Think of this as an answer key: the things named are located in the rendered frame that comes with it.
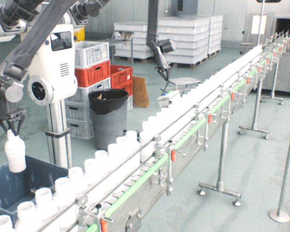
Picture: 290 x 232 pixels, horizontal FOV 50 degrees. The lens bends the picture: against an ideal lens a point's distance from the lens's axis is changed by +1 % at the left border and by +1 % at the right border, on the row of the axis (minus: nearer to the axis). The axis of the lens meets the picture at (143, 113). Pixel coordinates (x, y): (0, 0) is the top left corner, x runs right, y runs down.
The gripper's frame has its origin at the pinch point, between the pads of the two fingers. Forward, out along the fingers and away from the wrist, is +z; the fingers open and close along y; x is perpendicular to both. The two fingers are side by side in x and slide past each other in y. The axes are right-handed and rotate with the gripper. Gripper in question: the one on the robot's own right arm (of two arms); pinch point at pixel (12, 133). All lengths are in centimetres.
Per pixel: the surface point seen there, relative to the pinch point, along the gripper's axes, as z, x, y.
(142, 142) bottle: 6.3, 25.6, 40.8
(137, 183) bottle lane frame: 16, 12, 46
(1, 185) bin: 28.8, 2.1, -16.0
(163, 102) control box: 8, 79, 26
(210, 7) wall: -19, 1056, -240
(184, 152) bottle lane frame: 24, 57, 47
